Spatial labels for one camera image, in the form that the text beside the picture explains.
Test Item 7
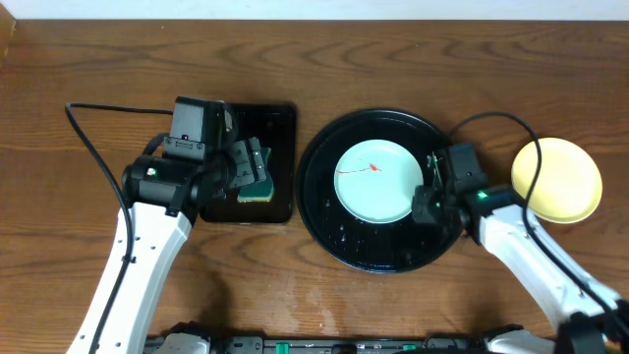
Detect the light blue plate top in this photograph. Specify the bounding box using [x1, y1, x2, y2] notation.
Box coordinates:
[333, 140, 425, 224]

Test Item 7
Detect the left black cable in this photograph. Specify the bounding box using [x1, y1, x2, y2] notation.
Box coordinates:
[65, 101, 176, 262]

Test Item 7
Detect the black round tray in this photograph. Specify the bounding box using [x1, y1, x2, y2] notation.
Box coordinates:
[295, 109, 460, 273]

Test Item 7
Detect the right black cable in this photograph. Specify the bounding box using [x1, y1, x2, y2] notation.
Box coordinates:
[449, 111, 629, 335]

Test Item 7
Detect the yellow plate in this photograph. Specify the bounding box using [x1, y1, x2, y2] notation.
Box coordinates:
[511, 138, 602, 224]

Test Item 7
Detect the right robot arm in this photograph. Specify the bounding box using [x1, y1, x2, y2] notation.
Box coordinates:
[412, 181, 628, 353]

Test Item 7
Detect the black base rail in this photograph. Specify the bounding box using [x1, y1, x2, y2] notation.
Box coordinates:
[144, 322, 556, 354]

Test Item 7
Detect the black rectangular tray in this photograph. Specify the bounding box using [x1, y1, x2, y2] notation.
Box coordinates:
[200, 103, 297, 223]

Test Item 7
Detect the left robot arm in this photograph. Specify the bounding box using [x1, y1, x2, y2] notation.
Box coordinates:
[69, 134, 264, 353]

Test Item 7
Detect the green sponge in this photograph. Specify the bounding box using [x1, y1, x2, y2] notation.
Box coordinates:
[237, 147, 275, 204]

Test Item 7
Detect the black cable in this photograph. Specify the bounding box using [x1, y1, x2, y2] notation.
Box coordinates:
[65, 101, 176, 262]
[449, 111, 629, 335]

